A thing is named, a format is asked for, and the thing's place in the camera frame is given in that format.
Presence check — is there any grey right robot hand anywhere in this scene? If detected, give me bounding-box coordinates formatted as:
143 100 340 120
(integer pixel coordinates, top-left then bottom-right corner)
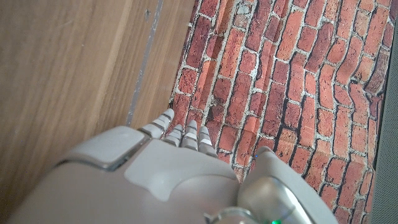
6 108 340 224

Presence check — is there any red brick printed backdrop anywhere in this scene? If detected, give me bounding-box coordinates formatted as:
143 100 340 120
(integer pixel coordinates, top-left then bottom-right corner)
167 0 396 224

